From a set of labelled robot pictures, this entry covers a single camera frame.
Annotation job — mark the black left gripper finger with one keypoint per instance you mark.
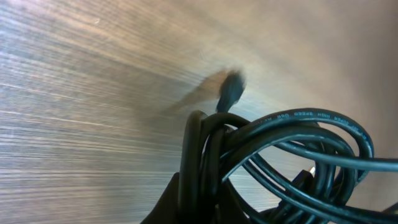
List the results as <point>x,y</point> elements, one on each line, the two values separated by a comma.
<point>166,209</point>

